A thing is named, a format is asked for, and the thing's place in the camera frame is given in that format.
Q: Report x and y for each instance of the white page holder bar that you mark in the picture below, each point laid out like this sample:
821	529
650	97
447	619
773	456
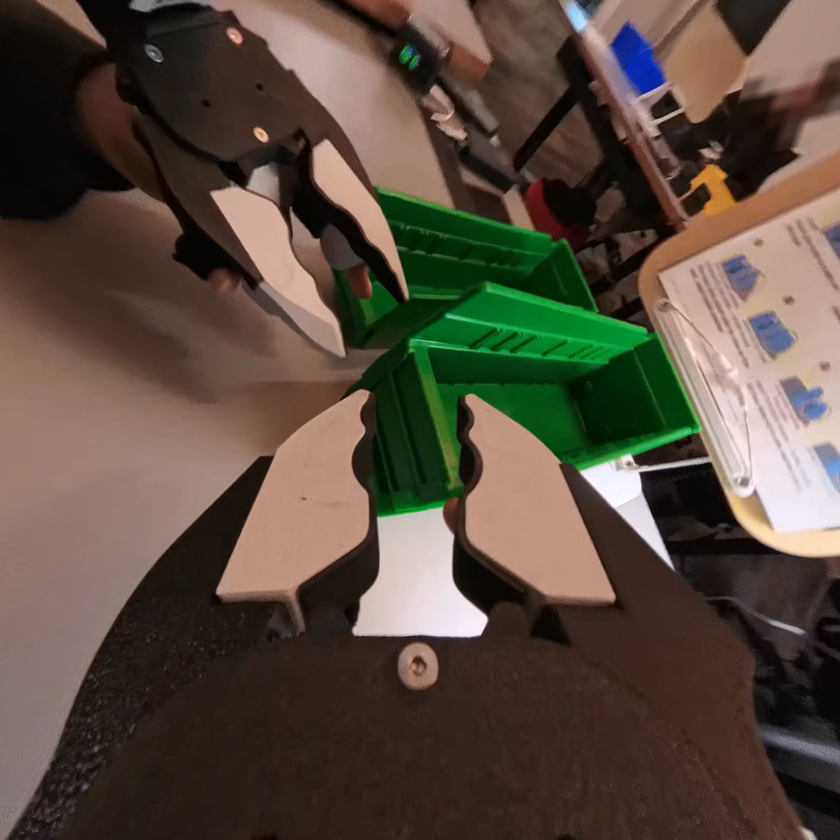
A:
735	459

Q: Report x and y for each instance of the printed instruction sheet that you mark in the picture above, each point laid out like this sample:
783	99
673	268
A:
814	315

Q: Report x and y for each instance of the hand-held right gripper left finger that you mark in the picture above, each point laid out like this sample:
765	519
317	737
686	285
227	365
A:
308	505

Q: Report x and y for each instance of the white stand rod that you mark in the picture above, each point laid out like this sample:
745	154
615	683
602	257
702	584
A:
669	463

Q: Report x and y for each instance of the person's left forearm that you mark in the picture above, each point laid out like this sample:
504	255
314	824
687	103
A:
39	98

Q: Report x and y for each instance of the person's right hand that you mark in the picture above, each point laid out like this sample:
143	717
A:
451	517

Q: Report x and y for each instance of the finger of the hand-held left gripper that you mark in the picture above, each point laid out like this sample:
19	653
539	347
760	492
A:
262	249
348	197

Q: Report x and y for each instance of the cardboard box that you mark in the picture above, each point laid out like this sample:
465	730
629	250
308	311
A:
705	59

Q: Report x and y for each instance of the instruction sheet on board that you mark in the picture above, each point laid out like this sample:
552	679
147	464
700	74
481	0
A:
787	544

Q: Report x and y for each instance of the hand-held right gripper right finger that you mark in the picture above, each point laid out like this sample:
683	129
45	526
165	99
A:
525	512

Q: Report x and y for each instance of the green plastic bin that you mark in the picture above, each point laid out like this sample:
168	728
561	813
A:
525	400
459	236

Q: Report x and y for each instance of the grey power station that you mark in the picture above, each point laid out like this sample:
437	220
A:
417	59

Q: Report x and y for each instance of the yellow tool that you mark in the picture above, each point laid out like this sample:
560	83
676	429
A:
709	187

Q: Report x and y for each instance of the blue storage box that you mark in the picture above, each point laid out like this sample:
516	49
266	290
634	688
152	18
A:
636	59

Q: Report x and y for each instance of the person's left hand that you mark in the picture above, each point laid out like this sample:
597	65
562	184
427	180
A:
108	124

